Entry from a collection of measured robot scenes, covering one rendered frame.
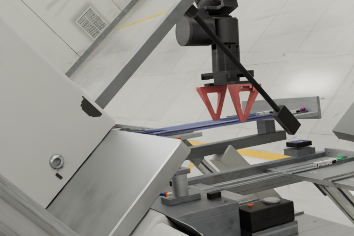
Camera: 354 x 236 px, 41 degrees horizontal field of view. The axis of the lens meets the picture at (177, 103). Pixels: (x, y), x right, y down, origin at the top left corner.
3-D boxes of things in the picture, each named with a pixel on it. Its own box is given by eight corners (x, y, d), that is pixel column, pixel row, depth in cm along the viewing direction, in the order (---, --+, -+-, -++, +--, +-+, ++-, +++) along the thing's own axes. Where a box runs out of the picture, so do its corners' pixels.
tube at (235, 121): (301, 112, 140) (301, 108, 140) (305, 112, 139) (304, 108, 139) (151, 138, 114) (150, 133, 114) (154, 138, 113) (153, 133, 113)
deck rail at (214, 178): (323, 174, 123) (322, 150, 122) (329, 175, 121) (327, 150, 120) (46, 239, 88) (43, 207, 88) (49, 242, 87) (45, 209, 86)
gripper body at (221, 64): (227, 80, 90) (225, 41, 90) (200, 82, 99) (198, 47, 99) (255, 79, 93) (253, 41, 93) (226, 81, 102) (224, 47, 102)
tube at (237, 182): (338, 161, 112) (338, 156, 112) (343, 161, 111) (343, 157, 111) (144, 205, 88) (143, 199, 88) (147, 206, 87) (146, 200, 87)
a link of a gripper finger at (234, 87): (235, 124, 88) (232, 73, 88) (214, 122, 95) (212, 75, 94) (264, 120, 91) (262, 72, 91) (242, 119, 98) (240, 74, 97)
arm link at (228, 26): (243, 13, 94) (227, 17, 99) (214, 12, 91) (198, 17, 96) (245, 48, 95) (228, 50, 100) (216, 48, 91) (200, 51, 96)
